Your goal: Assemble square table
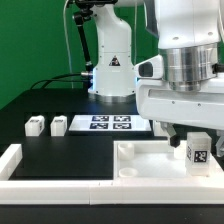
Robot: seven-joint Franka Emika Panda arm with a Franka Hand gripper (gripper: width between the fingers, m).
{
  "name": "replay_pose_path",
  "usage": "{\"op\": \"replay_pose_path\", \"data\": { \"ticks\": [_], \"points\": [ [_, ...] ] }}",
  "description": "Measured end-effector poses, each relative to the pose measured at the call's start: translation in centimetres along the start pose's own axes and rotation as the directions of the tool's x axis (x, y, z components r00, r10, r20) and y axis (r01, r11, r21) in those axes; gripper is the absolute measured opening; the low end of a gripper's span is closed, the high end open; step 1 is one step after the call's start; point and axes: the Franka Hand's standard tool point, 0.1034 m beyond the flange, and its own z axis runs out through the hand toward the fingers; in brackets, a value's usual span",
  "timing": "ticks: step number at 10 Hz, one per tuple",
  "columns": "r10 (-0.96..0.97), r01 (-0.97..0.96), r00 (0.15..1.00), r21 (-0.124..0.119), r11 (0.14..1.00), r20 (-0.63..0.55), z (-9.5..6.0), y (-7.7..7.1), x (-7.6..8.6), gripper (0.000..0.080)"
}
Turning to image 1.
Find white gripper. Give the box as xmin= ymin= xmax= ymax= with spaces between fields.
xmin=135 ymin=55 xmax=224 ymax=157

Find white square table top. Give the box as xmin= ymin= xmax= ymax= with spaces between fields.
xmin=112 ymin=139 xmax=224 ymax=181

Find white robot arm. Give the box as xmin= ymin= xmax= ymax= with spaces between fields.
xmin=89 ymin=0 xmax=224 ymax=156

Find white U-shaped obstacle fence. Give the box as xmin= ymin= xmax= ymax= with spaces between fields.
xmin=0 ymin=144 xmax=224 ymax=205

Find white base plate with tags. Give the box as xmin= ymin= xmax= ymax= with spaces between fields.
xmin=69 ymin=115 xmax=151 ymax=131

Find white cable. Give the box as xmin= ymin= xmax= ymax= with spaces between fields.
xmin=62 ymin=0 xmax=75 ymax=90

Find black cables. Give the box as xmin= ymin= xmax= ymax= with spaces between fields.
xmin=29 ymin=73 xmax=93 ymax=91

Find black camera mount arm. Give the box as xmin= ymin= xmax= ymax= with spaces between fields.
xmin=73 ymin=0 xmax=118 ymax=72

